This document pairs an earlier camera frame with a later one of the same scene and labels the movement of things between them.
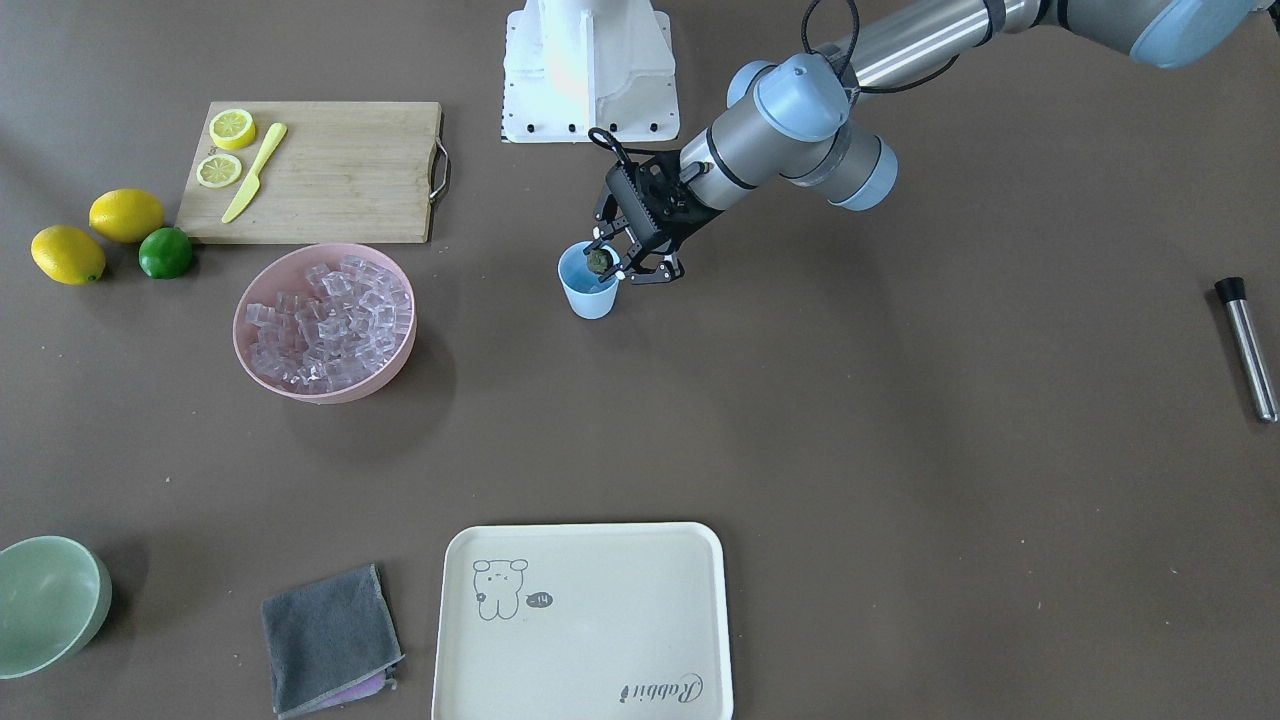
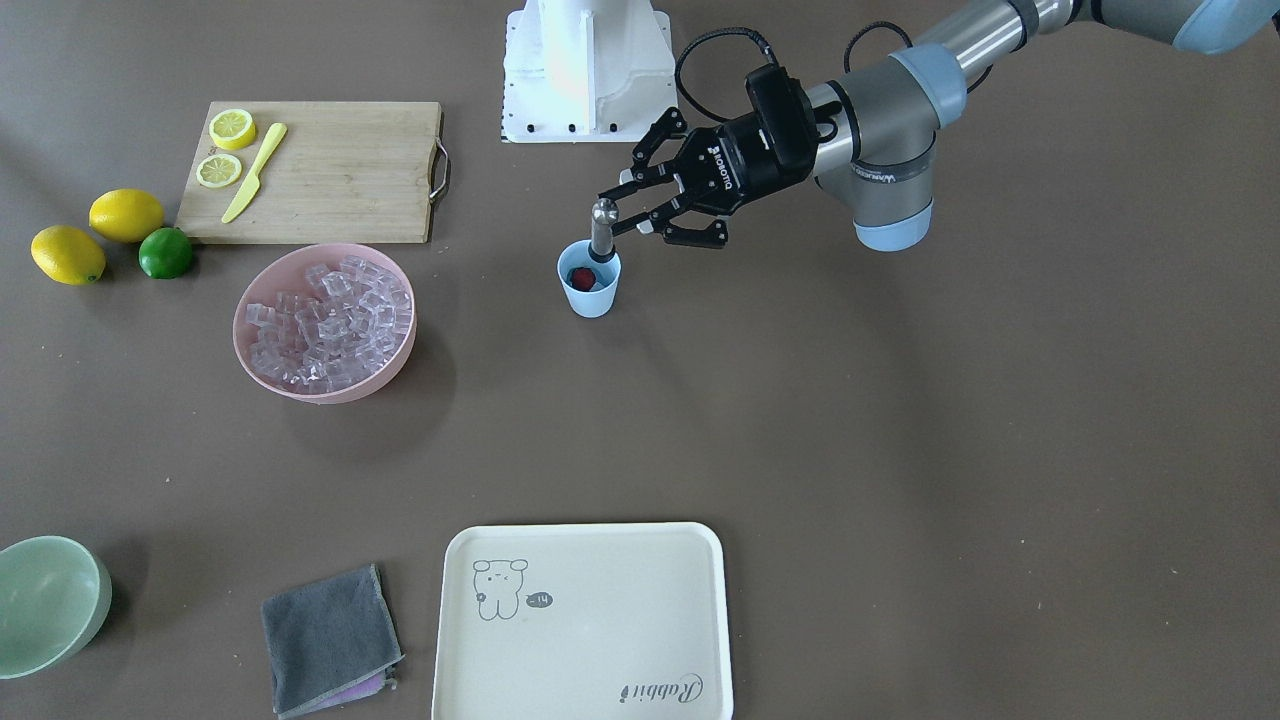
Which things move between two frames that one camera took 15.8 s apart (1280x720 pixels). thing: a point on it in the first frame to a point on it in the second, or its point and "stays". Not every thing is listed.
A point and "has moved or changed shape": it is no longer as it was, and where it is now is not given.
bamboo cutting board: (344, 172) stays
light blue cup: (587, 297) stays
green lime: (164, 252) stays
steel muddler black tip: (1232, 291) has moved or changed shape
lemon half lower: (232, 128) stays
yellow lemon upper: (127, 215) stays
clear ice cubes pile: (348, 325) stays
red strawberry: (599, 260) to (583, 278)
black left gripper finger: (664, 273) to (644, 171)
